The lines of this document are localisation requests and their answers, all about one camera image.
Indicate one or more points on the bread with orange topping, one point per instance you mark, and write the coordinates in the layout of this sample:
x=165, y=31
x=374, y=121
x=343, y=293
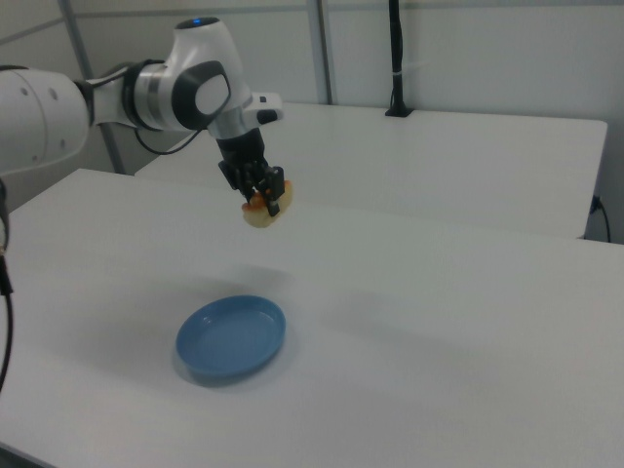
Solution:
x=258, y=217

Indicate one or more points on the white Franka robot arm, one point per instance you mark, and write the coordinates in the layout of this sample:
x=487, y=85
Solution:
x=146, y=92

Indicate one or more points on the white side table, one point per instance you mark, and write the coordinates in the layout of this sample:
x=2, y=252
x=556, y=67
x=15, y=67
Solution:
x=414, y=161

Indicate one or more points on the black camera stand pole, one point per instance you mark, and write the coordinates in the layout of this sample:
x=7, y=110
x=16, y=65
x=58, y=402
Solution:
x=398, y=58

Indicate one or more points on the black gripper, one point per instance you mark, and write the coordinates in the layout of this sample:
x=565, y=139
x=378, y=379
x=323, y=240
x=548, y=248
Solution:
x=243, y=161

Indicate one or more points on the blue plastic plate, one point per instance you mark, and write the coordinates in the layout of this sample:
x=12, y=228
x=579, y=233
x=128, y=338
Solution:
x=230, y=337

